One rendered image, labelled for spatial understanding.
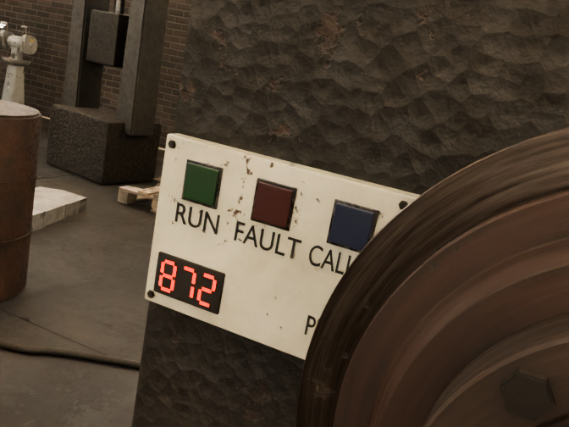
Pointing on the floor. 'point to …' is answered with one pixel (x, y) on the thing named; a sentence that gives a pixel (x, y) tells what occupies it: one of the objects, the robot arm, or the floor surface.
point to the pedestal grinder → (13, 82)
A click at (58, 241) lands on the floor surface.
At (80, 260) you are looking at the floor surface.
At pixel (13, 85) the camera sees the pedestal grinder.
